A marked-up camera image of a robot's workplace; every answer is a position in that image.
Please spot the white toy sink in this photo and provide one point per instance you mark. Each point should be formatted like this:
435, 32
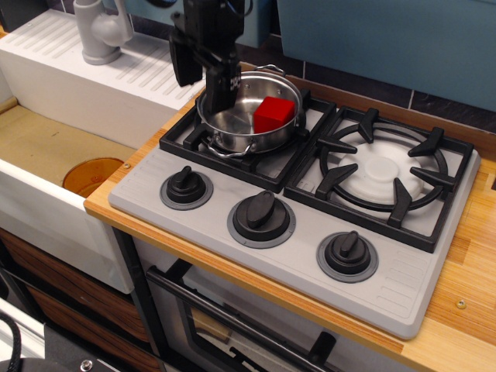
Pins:
57, 112

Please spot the grey toy stove top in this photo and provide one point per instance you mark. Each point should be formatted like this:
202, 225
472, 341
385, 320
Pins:
394, 299

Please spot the oven door with handle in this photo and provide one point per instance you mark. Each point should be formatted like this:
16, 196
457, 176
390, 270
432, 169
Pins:
223, 327

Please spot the black left burner grate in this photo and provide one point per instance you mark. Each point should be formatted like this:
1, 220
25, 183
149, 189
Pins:
188, 139

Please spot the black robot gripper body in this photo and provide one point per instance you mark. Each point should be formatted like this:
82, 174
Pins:
212, 27

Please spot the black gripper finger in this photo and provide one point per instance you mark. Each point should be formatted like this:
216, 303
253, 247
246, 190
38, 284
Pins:
186, 68
222, 85

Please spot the grey toy faucet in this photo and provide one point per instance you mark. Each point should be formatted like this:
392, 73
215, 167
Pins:
102, 35

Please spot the black stove knob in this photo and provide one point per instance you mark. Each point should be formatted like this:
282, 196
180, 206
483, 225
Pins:
347, 257
186, 190
261, 222

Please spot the black right stove knob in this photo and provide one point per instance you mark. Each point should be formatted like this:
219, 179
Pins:
347, 257

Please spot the black left stove knob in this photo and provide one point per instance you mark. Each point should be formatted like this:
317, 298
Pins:
186, 190

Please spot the black right burner grate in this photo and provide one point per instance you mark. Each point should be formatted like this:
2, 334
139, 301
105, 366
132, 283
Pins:
399, 181

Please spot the wooden drawer cabinet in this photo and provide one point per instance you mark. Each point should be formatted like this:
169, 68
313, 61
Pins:
95, 314

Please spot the black burner grate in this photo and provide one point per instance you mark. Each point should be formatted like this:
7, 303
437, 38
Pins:
399, 181
188, 139

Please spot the red cube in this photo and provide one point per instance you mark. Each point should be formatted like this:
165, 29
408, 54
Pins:
272, 113

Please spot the black middle stove knob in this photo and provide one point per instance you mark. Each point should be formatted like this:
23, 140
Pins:
261, 222

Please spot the stainless steel pan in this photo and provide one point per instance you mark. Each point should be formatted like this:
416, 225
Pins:
231, 131

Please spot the orange plastic plate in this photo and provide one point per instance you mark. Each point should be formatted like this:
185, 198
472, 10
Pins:
86, 177

